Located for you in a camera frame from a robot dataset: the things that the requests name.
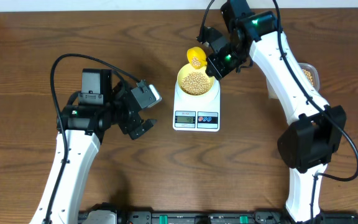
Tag yellow plastic measuring scoop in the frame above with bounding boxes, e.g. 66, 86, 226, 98
186, 47, 207, 69

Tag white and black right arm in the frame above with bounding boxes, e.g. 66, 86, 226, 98
198, 1, 346, 223

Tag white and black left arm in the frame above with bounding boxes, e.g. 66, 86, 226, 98
30, 83, 162, 224

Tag pale yellow plastic bowl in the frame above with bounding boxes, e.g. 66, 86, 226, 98
177, 63, 214, 96

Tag soybeans in bowl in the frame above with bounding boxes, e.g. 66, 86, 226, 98
180, 72, 211, 96

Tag white digital kitchen scale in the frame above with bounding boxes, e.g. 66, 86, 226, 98
173, 78, 221, 132

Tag clear plastic container of soybeans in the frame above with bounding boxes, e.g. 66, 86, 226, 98
266, 63, 320, 99

